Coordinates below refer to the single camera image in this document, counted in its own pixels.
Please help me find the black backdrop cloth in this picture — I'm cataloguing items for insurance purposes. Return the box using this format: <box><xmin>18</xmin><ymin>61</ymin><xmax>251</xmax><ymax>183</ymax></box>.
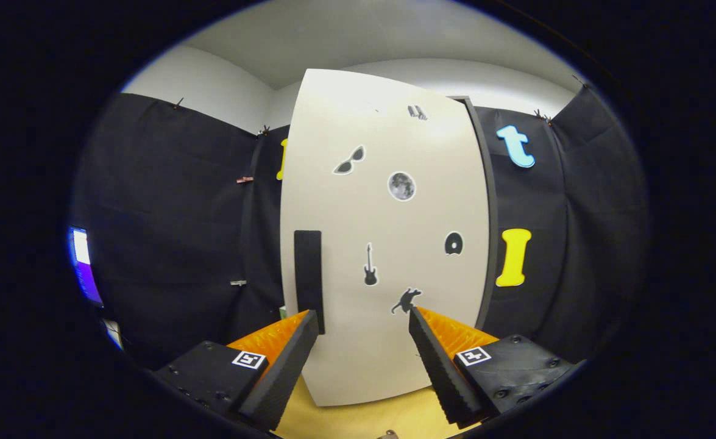
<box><xmin>70</xmin><ymin>85</ymin><xmax>650</xmax><ymax>373</ymax></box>

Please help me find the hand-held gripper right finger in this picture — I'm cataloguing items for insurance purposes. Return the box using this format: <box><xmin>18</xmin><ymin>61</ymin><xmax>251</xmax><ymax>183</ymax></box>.
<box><xmin>408</xmin><ymin>306</ymin><xmax>584</xmax><ymax>429</ymax></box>

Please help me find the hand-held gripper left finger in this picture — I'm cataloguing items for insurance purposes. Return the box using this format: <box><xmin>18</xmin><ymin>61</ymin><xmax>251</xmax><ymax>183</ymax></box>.
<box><xmin>151</xmin><ymin>309</ymin><xmax>321</xmax><ymax>432</ymax></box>

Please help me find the grey cabinet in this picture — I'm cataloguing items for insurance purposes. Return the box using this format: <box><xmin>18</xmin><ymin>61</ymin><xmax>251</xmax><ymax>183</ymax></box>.
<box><xmin>449</xmin><ymin>96</ymin><xmax>500</xmax><ymax>330</ymax></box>

